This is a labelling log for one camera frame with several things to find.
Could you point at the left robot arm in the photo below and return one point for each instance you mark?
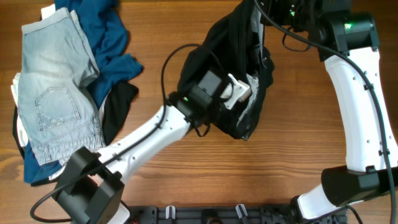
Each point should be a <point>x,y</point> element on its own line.
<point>91,186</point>

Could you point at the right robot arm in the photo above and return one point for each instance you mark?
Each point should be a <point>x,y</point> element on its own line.
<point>348,45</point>

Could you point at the blue t-shirt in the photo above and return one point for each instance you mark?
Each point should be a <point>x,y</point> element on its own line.
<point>70,61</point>

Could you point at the black garment under pile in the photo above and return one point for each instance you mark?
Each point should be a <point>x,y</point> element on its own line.
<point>112,113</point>

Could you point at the white garment in pile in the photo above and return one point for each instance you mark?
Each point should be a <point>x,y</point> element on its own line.
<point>17,102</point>

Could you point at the black shorts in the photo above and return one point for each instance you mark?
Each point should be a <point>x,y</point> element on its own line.
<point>236,44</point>

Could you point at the light denim shorts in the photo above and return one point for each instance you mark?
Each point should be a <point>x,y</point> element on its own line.
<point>59,90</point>

